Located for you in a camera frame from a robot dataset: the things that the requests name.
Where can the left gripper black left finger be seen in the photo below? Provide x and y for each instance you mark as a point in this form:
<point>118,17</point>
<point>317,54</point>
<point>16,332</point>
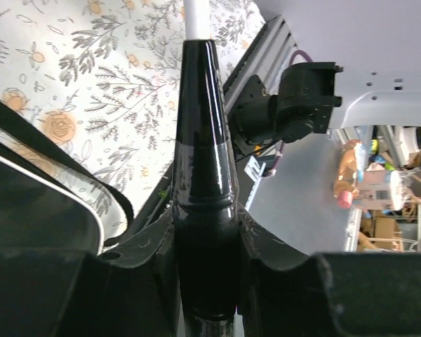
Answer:
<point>131,290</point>

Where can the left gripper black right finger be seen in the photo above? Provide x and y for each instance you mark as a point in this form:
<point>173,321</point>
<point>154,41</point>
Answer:
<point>283,292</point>

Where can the black handled badminton racket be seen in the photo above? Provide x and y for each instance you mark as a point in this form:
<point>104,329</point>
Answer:
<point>204,186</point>

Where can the black racket cover bag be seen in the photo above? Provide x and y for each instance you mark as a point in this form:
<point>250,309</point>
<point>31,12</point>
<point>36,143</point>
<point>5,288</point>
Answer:
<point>48,200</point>

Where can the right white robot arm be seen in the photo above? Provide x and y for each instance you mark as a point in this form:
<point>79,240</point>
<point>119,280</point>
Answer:
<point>314,97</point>

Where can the floral patterned table cloth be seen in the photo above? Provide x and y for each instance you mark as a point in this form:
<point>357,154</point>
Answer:
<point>101,80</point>

